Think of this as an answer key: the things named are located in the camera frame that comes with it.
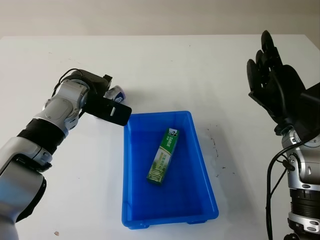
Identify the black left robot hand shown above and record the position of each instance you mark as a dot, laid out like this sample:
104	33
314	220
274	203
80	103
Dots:
96	85

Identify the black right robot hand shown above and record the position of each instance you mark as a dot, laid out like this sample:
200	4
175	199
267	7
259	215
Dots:
282	92

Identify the blue white tissue pack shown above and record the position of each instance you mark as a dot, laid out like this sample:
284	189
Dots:
117	96

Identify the green toothpaste box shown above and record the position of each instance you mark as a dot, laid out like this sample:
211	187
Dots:
163	157

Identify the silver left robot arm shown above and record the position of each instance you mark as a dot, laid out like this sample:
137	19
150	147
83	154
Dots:
57	110

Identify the blue plastic tray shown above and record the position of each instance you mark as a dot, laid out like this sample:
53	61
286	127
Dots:
190	195

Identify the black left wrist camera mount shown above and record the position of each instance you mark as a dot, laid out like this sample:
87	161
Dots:
110	111

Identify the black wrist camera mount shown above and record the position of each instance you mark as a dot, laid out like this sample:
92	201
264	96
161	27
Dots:
311	112
110	111

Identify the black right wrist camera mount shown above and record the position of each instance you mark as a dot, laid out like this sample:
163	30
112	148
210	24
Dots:
311	112

